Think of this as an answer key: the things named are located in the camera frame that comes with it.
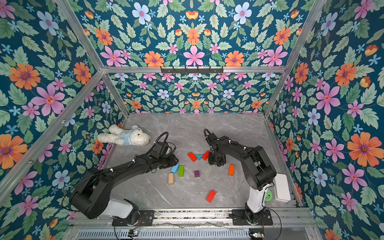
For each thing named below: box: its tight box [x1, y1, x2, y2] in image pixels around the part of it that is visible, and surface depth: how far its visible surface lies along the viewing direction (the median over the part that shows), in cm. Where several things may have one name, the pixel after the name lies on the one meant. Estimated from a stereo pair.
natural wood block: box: [168, 173, 175, 185], surface depth 86 cm
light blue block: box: [171, 163, 180, 174], surface depth 90 cm
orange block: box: [228, 164, 235, 176], surface depth 91 cm
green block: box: [178, 165, 185, 178], surface depth 90 cm
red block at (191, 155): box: [187, 152, 198, 163], surface depth 96 cm
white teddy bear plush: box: [98, 124, 151, 146], surface depth 97 cm
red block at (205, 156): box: [202, 150, 210, 161], surface depth 96 cm
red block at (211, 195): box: [206, 189, 217, 203], surface depth 80 cm
